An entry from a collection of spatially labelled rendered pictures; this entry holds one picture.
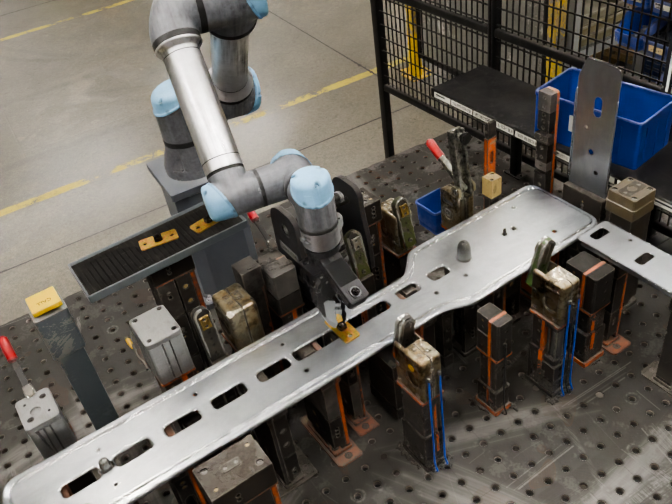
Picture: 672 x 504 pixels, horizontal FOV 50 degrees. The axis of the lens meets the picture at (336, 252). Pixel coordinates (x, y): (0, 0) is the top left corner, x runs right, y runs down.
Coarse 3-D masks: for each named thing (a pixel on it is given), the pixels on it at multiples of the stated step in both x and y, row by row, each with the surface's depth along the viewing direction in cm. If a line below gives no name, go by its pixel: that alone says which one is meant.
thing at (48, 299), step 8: (48, 288) 148; (32, 296) 147; (40, 296) 147; (48, 296) 146; (56, 296) 146; (32, 304) 145; (40, 304) 145; (48, 304) 144; (56, 304) 145; (32, 312) 143; (40, 312) 144
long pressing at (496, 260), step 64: (448, 256) 165; (512, 256) 162; (320, 320) 154; (384, 320) 152; (192, 384) 144; (256, 384) 142; (320, 384) 141; (64, 448) 136; (128, 448) 134; (192, 448) 132
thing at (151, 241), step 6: (156, 234) 156; (162, 234) 158; (168, 234) 157; (174, 234) 157; (144, 240) 157; (150, 240) 156; (156, 240) 155; (162, 240) 156; (168, 240) 156; (144, 246) 155; (150, 246) 155
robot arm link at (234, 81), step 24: (216, 0) 138; (240, 0) 139; (264, 0) 142; (216, 24) 141; (240, 24) 145; (216, 48) 157; (240, 48) 156; (216, 72) 167; (240, 72) 167; (240, 96) 176
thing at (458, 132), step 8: (456, 128) 167; (448, 136) 167; (456, 136) 166; (464, 136) 163; (456, 144) 167; (464, 144) 165; (456, 152) 168; (464, 152) 169; (456, 160) 168; (464, 160) 171; (456, 168) 170; (464, 168) 172; (456, 176) 171; (464, 176) 173; (456, 184) 173; (472, 192) 175
